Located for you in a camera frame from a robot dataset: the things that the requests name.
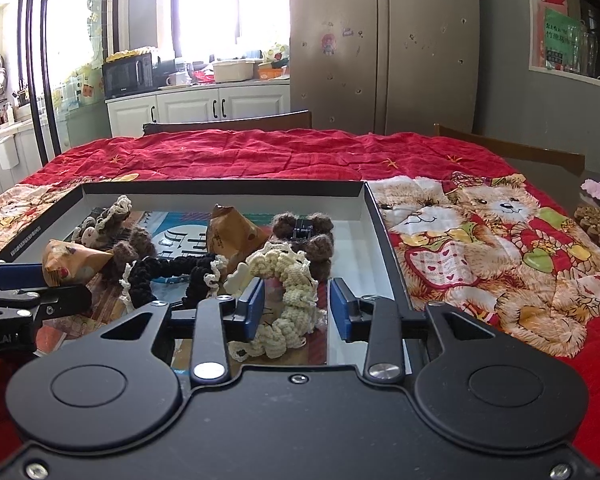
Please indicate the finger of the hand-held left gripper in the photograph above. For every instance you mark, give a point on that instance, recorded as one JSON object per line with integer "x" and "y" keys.
{"x": 65, "y": 299}
{"x": 20, "y": 276}

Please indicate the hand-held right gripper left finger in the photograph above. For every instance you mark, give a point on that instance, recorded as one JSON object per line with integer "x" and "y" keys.
{"x": 250, "y": 307}

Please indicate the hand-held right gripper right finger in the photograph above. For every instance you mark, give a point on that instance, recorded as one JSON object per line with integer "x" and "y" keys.
{"x": 340, "y": 310}

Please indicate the brown paper pyramid packet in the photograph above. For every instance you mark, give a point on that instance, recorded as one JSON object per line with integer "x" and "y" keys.
{"x": 75, "y": 261}
{"x": 230, "y": 236}

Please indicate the cream crochet scrunchie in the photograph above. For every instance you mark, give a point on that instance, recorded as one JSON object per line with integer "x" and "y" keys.
{"x": 290, "y": 270}

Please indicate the large brown fuzzy hair claw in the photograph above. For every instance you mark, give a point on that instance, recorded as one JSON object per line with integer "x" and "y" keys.
{"x": 321, "y": 247}

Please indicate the grey shallow box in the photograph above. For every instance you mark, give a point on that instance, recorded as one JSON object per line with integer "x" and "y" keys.
{"x": 352, "y": 240}

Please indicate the brown lace-trimmed scrunchie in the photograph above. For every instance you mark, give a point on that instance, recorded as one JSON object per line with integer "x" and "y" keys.
{"x": 115, "y": 211}

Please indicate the black white-lace scrunchie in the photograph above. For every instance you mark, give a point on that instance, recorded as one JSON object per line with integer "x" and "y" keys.
{"x": 145, "y": 270}

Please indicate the small brown fuzzy hair clip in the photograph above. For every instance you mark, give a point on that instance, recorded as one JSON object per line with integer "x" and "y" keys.
{"x": 135, "y": 246}

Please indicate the white hanging waste bin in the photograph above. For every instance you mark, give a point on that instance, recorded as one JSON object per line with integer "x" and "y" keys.
{"x": 6, "y": 154}

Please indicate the red bear-print blanket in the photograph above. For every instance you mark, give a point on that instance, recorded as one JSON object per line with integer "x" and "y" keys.
{"x": 280, "y": 155}

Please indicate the wooden chair back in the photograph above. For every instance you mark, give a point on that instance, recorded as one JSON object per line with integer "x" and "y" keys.
{"x": 230, "y": 124}

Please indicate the white base cabinet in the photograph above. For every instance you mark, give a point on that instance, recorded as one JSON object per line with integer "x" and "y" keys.
{"x": 190, "y": 107}

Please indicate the black framed glass door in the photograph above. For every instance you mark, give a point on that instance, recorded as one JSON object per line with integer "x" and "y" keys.
{"x": 40, "y": 60}

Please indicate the black microwave oven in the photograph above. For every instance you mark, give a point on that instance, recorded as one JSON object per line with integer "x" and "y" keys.
{"x": 127, "y": 76}

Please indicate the white plastic storage container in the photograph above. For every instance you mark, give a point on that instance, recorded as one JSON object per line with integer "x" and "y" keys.
{"x": 236, "y": 71}

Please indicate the white mug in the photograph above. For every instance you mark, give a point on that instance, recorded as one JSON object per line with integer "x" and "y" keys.
{"x": 175, "y": 79}

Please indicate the dark wooden chair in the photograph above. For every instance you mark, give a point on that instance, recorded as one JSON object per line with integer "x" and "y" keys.
{"x": 520, "y": 150}

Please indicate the silver two-door refrigerator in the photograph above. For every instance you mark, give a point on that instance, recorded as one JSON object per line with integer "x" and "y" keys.
{"x": 380, "y": 60}

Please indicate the green and red paper bag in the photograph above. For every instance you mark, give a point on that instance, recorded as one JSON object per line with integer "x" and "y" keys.
{"x": 555, "y": 35}

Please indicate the clear glass bottles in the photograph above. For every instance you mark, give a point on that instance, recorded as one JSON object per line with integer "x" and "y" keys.
{"x": 582, "y": 45}

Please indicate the white wall shelf unit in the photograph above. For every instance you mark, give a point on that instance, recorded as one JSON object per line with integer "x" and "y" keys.
{"x": 532, "y": 35}

